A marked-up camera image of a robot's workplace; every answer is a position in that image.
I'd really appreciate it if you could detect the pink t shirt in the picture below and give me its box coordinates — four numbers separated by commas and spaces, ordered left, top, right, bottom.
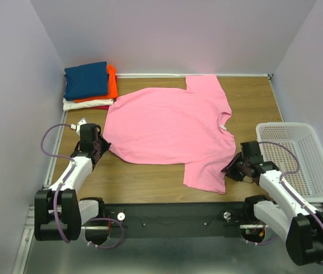
103, 75, 236, 194

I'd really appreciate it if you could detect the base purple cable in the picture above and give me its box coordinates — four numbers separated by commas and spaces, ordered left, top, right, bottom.
245, 228, 282, 247
86, 218, 124, 250

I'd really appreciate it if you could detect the folded orange t shirt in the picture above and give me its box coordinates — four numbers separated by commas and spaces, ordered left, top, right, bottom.
74, 65, 118, 103

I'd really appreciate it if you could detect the folded red t shirt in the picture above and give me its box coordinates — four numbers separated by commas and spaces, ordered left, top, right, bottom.
91, 106, 111, 110

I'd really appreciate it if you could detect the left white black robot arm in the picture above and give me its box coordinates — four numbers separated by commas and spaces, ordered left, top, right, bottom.
34, 119, 111, 243

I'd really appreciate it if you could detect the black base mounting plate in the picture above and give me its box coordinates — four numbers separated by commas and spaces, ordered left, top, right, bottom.
72, 202, 276, 239

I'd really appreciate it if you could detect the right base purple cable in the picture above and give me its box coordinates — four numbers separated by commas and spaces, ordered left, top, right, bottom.
245, 228, 282, 247

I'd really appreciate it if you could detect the folded blue t shirt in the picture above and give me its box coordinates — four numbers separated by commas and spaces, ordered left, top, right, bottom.
64, 62, 108, 101

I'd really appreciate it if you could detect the folded white t shirt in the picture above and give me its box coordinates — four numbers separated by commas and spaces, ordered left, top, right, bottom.
63, 99, 114, 111

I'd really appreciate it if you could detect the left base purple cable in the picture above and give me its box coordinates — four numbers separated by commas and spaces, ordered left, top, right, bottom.
86, 218, 124, 250

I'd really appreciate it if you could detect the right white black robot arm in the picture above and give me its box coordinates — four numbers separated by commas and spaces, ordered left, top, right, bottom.
222, 141, 323, 265

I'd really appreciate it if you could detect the white plastic laundry basket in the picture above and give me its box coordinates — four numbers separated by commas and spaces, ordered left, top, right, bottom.
256, 122, 323, 203

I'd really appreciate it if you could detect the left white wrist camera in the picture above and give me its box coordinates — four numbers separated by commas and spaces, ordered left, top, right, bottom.
70, 118, 87, 136

